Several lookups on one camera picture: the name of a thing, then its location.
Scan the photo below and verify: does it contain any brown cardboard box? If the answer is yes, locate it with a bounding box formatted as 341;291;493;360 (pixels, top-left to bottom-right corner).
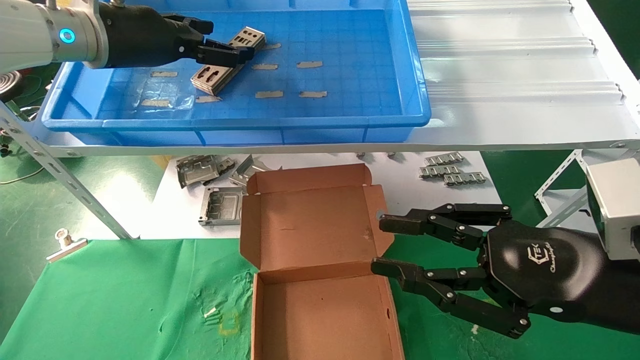
240;163;405;360

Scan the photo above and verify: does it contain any white floor cable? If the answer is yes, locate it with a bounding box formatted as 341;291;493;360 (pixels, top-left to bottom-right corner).
0;166;46;186

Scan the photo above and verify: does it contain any round black stool base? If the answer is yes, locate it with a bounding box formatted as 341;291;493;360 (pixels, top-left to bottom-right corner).
0;71;22;103

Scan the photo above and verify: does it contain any metal binder clip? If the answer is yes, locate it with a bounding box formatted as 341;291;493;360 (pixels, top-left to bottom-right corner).
46;228;89;264

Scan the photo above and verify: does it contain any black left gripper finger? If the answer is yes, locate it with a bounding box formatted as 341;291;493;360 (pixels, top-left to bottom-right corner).
195;39;256;69
164;14;215;37

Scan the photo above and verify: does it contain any ribbed metal strip part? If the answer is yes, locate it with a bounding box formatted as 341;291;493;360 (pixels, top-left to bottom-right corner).
424;151;465;167
443;172;488;187
419;165;462;179

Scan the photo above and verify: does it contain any green table cloth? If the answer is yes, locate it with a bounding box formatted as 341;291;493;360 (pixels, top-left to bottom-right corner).
0;232;640;360

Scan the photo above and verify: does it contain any white neighbouring shelf rack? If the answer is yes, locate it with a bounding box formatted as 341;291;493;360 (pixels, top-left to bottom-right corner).
537;187;593;231

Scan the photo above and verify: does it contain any blue plastic tray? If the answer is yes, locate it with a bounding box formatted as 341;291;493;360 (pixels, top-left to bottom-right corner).
41;0;432;147

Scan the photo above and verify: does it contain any bent metal plate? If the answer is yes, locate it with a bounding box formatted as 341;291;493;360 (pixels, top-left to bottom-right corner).
229;154;283;188

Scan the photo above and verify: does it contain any silver metal shield plate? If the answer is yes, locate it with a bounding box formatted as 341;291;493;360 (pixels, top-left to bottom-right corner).
192;26;266;94

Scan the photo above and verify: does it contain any square metal frame part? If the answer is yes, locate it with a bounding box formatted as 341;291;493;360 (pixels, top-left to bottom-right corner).
198;186;245;227

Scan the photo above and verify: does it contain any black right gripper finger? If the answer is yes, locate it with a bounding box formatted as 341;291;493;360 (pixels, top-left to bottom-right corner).
371;257;532;340
378;202;514;251

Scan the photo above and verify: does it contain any clear plastic film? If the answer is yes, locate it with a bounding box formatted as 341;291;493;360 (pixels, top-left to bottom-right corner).
134;80;196;112

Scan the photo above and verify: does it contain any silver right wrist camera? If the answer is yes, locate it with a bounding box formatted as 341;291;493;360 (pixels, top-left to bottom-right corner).
584;159;640;262

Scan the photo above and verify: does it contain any white perforated rack post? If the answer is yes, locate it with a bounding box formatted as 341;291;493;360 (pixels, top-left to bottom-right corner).
534;149;593;201
0;102;141;241

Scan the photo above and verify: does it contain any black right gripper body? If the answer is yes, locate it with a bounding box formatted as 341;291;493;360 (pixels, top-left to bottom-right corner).
476;220;640;335

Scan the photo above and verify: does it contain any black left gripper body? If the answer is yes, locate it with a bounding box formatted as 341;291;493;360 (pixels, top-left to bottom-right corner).
98;2;204;70

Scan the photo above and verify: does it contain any folded metal bracket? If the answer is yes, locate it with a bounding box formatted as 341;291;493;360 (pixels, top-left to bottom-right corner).
176;155;237;189

